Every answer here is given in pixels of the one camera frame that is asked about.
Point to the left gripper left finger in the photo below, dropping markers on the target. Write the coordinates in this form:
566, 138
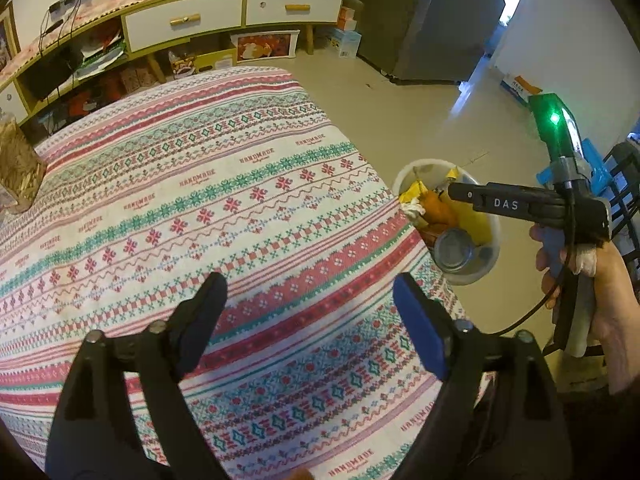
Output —
93, 434

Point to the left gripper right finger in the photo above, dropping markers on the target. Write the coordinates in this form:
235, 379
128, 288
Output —
497, 414

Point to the yellow snack wrapper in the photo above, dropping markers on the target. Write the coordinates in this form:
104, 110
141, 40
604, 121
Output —
475, 223

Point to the red milk can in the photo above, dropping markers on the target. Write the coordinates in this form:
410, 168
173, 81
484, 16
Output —
454, 251

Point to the white tissue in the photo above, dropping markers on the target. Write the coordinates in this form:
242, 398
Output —
412, 209

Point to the white plastic trash bin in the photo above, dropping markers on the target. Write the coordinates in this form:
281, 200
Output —
433, 172

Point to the blue plastic stool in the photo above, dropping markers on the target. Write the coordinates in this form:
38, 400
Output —
588, 164

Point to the cardboard box blue orange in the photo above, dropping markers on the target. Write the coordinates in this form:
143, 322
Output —
519, 88

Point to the grey refrigerator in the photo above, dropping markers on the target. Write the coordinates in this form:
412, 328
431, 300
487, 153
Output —
426, 40

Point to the clear jar with nuts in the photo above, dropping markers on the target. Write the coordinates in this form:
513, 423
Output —
21, 168

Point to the patterned striped tablecloth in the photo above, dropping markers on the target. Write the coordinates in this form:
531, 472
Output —
237, 172

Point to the red framed picture on floor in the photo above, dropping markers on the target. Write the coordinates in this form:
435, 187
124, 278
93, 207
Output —
254, 46

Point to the long wooden tv cabinet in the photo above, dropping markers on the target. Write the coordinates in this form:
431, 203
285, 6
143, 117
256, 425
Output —
149, 26

